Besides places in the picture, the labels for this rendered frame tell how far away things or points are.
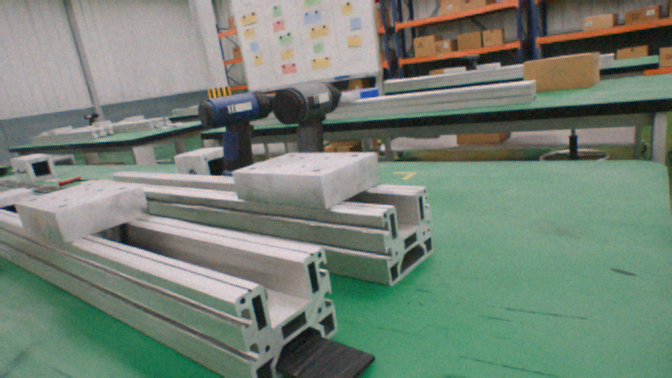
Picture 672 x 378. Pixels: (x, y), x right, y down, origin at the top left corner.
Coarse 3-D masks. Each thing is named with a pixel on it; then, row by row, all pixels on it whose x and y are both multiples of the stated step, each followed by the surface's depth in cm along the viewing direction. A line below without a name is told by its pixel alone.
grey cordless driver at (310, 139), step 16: (288, 96) 69; (304, 96) 70; (320, 96) 74; (336, 96) 80; (288, 112) 70; (304, 112) 71; (320, 112) 76; (304, 128) 74; (320, 128) 77; (304, 144) 74; (320, 144) 77
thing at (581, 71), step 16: (528, 64) 216; (544, 64) 211; (560, 64) 207; (576, 64) 203; (592, 64) 201; (528, 80) 218; (544, 80) 213; (560, 80) 209; (576, 80) 204; (592, 80) 204; (336, 144) 481; (352, 144) 478; (464, 144) 404
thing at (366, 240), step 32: (160, 192) 74; (192, 192) 69; (224, 192) 65; (384, 192) 53; (416, 192) 51; (192, 224) 71; (224, 224) 64; (256, 224) 59; (288, 224) 55; (320, 224) 52; (352, 224) 50; (384, 224) 47; (416, 224) 52; (352, 256) 50; (384, 256) 48; (416, 256) 53
